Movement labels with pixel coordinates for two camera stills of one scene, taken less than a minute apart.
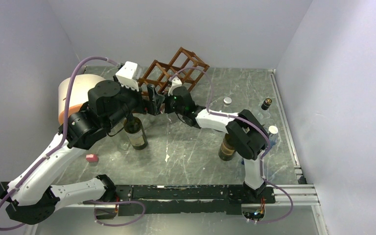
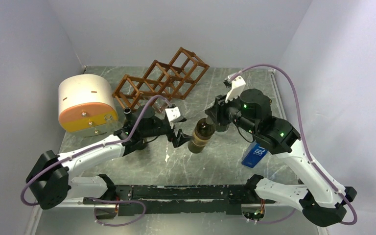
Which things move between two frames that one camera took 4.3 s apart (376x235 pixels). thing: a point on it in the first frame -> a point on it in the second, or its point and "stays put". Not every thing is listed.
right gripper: (166, 108) -> (217, 112)
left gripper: (154, 103) -> (178, 140)
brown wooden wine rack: (185, 64) stays put
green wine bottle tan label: (226, 152) -> (202, 132)
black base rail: (160, 199) stays put
